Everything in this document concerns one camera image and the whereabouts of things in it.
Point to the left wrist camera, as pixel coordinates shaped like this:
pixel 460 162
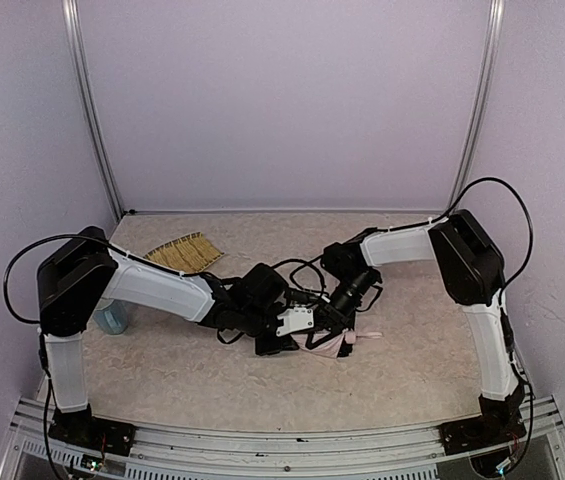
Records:
pixel 299 313

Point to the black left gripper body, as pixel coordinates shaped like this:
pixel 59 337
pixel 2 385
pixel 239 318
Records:
pixel 272 344

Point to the light blue cup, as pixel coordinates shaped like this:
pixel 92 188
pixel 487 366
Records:
pixel 111 316

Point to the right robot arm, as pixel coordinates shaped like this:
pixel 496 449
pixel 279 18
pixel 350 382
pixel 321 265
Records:
pixel 472 270

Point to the aluminium front rail frame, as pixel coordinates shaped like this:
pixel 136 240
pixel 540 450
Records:
pixel 167 452

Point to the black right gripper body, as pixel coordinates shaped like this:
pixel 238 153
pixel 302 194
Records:
pixel 335 317

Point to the aluminium corner post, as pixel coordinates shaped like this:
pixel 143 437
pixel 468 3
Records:
pixel 481 98
pixel 70 9

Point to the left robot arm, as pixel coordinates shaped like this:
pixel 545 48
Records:
pixel 87 269

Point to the pink and black umbrella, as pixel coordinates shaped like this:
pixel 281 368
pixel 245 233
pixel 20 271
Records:
pixel 329 346

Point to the left aluminium corner post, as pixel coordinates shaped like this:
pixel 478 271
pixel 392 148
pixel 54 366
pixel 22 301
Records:
pixel 70 9

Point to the yellow woven bamboo tray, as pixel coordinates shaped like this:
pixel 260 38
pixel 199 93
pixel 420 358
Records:
pixel 191 253

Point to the right aluminium corner post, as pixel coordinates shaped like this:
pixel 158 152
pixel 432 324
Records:
pixel 481 98

